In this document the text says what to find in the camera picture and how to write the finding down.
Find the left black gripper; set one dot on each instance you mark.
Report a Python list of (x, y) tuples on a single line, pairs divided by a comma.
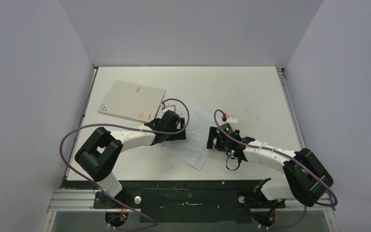
[(179, 136)]

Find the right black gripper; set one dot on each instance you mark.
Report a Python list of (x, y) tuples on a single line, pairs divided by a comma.
[(213, 138)]

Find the printed white paper sheet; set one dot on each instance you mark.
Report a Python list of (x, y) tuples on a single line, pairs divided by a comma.
[(192, 150)]

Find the cream and black file folder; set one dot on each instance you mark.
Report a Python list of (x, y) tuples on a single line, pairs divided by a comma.
[(132, 101)]

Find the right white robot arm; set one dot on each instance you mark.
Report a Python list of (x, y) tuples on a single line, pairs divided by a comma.
[(306, 179)]

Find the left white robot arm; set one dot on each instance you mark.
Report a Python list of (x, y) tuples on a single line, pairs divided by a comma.
[(99, 153)]

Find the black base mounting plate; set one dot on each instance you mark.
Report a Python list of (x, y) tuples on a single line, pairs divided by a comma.
[(198, 201)]

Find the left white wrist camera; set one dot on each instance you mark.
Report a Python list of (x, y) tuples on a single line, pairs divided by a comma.
[(171, 107)]

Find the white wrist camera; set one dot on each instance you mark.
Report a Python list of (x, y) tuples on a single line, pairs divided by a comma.
[(171, 107), (231, 120)]

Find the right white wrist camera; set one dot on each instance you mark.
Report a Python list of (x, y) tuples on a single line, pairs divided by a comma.
[(231, 120)]

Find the aluminium frame rail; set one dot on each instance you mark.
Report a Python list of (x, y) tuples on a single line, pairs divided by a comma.
[(82, 200)]

